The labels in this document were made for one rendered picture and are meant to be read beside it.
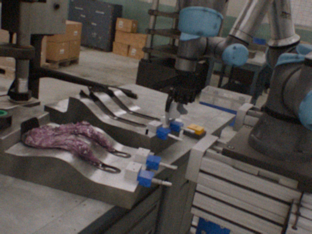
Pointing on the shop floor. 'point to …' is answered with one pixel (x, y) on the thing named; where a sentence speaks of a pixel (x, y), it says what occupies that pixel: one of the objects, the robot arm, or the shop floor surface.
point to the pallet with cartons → (64, 46)
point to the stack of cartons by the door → (128, 39)
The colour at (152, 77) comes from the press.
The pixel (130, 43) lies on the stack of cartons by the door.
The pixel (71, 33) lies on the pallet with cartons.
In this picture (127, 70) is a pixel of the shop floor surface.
